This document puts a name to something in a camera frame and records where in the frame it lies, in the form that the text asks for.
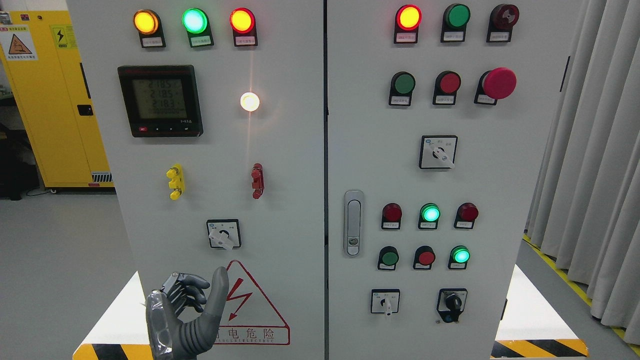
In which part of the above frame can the white rotary selector upper right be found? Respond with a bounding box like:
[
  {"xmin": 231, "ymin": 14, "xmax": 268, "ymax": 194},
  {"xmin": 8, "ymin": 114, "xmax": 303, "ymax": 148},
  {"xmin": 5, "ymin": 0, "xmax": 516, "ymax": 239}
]
[{"xmin": 418, "ymin": 135, "xmax": 458, "ymax": 171}]

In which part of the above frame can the grey electrical control cabinet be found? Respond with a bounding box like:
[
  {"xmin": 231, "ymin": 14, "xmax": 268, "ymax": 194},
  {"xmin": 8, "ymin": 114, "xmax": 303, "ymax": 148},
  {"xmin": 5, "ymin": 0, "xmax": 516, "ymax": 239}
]
[{"xmin": 66, "ymin": 0, "xmax": 583, "ymax": 360}]

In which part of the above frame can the dark red indicator right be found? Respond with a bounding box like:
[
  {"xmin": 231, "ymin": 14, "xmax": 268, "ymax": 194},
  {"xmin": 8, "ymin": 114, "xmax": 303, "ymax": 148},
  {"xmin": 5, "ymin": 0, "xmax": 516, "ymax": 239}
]
[{"xmin": 454, "ymin": 202, "xmax": 480, "ymax": 230}]

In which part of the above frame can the green indicator light top right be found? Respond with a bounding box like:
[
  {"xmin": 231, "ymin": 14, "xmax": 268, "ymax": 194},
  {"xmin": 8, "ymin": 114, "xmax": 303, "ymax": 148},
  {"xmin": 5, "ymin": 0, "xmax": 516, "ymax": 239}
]
[{"xmin": 440, "ymin": 3, "xmax": 471, "ymax": 43}]

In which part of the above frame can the lit green indicator middle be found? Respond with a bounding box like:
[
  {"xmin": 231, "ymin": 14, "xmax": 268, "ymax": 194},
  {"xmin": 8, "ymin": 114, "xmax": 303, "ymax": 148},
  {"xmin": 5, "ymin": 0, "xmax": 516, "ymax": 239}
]
[{"xmin": 417, "ymin": 202, "xmax": 441, "ymax": 230}]

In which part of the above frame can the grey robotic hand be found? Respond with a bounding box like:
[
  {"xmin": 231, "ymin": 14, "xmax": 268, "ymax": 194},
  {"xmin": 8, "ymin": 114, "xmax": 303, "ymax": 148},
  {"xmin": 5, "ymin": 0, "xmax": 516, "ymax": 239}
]
[{"xmin": 145, "ymin": 266, "xmax": 229, "ymax": 360}]

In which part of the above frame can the silver cabinet door handle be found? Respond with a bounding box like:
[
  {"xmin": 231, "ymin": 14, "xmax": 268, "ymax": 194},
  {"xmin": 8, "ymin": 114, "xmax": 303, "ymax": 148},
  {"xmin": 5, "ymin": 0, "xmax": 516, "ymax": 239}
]
[{"xmin": 343, "ymin": 190, "xmax": 364, "ymax": 257}]

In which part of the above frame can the red emergency stop button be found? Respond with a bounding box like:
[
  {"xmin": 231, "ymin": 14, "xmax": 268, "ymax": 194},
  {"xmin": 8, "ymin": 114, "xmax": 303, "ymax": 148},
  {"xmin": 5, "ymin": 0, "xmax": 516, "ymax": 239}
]
[{"xmin": 473, "ymin": 67, "xmax": 517, "ymax": 106}]

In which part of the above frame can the white rotary selector lower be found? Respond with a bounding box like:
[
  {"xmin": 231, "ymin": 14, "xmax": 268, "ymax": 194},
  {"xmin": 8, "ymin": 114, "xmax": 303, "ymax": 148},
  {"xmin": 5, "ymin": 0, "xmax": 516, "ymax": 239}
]
[{"xmin": 370, "ymin": 288, "xmax": 402, "ymax": 316}]

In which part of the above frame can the green push button lower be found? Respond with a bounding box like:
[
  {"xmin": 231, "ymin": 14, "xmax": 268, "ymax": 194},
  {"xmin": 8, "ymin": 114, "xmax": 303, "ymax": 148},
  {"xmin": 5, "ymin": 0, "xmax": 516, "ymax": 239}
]
[{"xmin": 377, "ymin": 245, "xmax": 399, "ymax": 271}]

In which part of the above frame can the dark red buzzer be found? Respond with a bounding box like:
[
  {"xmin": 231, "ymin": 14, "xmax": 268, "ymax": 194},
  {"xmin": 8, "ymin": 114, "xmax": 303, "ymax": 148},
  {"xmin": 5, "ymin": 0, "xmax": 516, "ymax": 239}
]
[{"xmin": 486, "ymin": 3, "xmax": 520, "ymax": 43}]

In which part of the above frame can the red terminal connector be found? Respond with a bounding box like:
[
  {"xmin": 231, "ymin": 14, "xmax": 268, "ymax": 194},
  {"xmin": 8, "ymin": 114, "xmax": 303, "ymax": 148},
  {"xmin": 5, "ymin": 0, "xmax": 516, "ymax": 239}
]
[{"xmin": 250, "ymin": 162, "xmax": 265, "ymax": 199}]

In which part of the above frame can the yellow safety storage cabinet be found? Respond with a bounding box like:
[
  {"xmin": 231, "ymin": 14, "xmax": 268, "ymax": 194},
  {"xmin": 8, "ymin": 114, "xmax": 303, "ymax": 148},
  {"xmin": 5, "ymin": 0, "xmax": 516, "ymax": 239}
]
[{"xmin": 0, "ymin": 10, "xmax": 114, "ymax": 189}]

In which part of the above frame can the red-amber indicator light door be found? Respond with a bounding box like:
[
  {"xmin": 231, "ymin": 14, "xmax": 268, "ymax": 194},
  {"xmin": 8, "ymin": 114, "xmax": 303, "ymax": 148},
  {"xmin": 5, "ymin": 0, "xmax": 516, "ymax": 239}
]
[
  {"xmin": 230, "ymin": 7, "xmax": 258, "ymax": 47},
  {"xmin": 393, "ymin": 4, "xmax": 422, "ymax": 44}
]

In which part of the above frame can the dark red indicator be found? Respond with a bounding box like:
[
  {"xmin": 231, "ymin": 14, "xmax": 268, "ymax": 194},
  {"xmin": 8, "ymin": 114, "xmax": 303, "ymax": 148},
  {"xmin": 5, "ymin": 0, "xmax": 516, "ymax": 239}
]
[
  {"xmin": 454, "ymin": 202, "xmax": 480, "ymax": 230},
  {"xmin": 381, "ymin": 203, "xmax": 403, "ymax": 230}
]

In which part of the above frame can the dark red indicator left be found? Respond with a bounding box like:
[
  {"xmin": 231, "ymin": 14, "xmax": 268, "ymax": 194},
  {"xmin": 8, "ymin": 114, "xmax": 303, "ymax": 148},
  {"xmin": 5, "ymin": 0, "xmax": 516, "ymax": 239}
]
[{"xmin": 381, "ymin": 203, "xmax": 403, "ymax": 230}]

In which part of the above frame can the red push button upper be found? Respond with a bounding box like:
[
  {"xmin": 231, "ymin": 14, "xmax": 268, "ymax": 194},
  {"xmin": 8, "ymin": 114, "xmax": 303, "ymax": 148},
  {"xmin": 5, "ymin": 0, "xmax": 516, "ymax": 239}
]
[{"xmin": 432, "ymin": 70, "xmax": 461, "ymax": 106}]

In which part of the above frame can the green indicator light top left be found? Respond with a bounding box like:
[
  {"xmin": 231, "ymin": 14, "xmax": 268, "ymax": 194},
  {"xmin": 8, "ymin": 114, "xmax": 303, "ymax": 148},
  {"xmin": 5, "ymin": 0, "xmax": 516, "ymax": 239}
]
[{"xmin": 182, "ymin": 7, "xmax": 214, "ymax": 48}]

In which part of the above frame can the small clear indicator lamp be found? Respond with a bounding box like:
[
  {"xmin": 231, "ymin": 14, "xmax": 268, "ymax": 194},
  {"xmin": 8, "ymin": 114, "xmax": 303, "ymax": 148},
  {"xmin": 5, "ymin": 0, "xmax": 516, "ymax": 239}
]
[{"xmin": 240, "ymin": 91, "xmax": 261, "ymax": 113}]

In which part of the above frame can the green indicator light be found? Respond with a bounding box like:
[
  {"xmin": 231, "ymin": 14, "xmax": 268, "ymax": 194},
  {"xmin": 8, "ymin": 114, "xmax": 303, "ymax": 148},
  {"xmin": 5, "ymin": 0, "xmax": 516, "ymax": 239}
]
[
  {"xmin": 440, "ymin": 3, "xmax": 471, "ymax": 43},
  {"xmin": 182, "ymin": 7, "xmax": 214, "ymax": 48}
]

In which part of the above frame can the red push button lower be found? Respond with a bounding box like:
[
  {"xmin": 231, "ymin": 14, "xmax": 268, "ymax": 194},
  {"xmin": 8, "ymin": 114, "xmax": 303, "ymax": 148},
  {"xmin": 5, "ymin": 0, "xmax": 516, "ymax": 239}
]
[{"xmin": 413, "ymin": 245, "xmax": 436, "ymax": 271}]

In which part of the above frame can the amber indicator light top left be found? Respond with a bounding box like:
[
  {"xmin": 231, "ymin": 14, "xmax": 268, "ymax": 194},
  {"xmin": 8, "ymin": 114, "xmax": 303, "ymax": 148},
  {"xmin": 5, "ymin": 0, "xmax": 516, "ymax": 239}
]
[{"xmin": 133, "ymin": 9, "xmax": 166, "ymax": 48}]

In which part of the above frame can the red electric danger sticker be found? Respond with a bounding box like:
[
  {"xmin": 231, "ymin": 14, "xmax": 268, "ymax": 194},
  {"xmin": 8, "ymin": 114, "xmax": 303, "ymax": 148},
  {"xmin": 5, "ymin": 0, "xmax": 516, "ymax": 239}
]
[{"xmin": 215, "ymin": 260, "xmax": 291, "ymax": 346}]

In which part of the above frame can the grey curtain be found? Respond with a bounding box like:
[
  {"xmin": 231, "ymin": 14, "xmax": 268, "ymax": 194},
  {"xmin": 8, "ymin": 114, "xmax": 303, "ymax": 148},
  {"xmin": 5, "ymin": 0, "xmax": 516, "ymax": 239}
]
[{"xmin": 527, "ymin": 0, "xmax": 640, "ymax": 345}]

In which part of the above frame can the red-amber indicator light left door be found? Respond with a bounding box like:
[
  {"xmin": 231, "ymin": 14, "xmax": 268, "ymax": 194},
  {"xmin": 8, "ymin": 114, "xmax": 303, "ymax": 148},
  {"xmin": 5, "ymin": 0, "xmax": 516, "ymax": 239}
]
[{"xmin": 230, "ymin": 7, "xmax": 258, "ymax": 47}]

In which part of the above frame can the white rotary selector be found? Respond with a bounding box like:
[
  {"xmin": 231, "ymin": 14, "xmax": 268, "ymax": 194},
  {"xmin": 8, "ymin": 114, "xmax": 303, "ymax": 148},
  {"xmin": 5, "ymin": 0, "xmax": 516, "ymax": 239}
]
[
  {"xmin": 370, "ymin": 288, "xmax": 402, "ymax": 316},
  {"xmin": 418, "ymin": 135, "xmax": 458, "ymax": 171}
]

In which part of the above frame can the red-amber indicator light right door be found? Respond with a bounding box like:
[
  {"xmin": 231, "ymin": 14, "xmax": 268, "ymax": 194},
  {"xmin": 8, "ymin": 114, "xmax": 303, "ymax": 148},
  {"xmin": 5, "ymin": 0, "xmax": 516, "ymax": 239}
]
[{"xmin": 393, "ymin": 4, "xmax": 422, "ymax": 44}]

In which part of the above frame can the yellow terminal connector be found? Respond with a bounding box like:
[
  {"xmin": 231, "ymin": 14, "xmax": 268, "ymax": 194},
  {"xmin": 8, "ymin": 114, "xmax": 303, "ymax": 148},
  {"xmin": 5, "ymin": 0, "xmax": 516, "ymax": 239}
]
[{"xmin": 166, "ymin": 163, "xmax": 185, "ymax": 201}]

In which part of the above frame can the red push button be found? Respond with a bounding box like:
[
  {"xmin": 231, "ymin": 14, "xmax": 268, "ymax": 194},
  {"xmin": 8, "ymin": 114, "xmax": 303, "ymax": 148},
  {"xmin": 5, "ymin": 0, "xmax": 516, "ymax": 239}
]
[
  {"xmin": 432, "ymin": 70, "xmax": 461, "ymax": 106},
  {"xmin": 413, "ymin": 245, "xmax": 436, "ymax": 271}
]

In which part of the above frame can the black digital power meter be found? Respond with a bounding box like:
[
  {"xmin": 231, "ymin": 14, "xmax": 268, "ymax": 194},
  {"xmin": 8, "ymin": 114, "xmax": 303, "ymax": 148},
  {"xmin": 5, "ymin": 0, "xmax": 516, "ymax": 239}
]
[{"xmin": 118, "ymin": 64, "xmax": 204, "ymax": 138}]

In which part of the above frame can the lit green push button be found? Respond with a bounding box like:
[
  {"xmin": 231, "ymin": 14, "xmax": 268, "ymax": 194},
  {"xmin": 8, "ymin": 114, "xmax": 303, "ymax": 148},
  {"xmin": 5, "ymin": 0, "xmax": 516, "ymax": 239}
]
[{"xmin": 447, "ymin": 244, "xmax": 471, "ymax": 271}]

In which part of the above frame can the black knob selector switch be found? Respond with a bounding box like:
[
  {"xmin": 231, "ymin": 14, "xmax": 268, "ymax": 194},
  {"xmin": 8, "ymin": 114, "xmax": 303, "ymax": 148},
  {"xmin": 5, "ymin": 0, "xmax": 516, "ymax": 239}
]
[{"xmin": 436, "ymin": 288, "xmax": 468, "ymax": 324}]

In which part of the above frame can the green push button upper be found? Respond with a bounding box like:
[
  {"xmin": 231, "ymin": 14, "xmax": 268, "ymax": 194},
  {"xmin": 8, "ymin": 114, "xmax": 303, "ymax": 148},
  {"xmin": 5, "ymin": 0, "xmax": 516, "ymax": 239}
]
[{"xmin": 388, "ymin": 71, "xmax": 416, "ymax": 107}]

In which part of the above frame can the white rotary light switch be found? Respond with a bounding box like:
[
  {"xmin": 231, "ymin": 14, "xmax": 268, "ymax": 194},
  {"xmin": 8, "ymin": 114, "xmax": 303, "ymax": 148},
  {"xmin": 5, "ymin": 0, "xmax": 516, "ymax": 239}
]
[{"xmin": 206, "ymin": 218, "xmax": 242, "ymax": 251}]

